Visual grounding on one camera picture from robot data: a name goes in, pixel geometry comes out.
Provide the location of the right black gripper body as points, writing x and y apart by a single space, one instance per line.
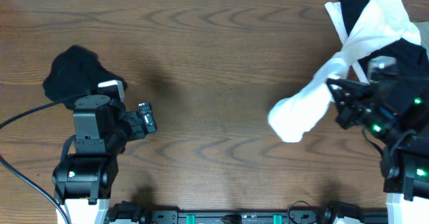
354 111

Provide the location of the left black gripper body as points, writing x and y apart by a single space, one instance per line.
137 131

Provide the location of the white robot print t-shirt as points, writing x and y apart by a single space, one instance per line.
291 117

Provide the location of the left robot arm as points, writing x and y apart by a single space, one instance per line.
88 166

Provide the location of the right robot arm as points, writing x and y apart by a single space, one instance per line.
394 111

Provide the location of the black t-shirt in pile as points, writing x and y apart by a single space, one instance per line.
395 49

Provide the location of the folded black garment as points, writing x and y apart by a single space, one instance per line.
74 72

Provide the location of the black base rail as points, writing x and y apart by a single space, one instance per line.
298 212

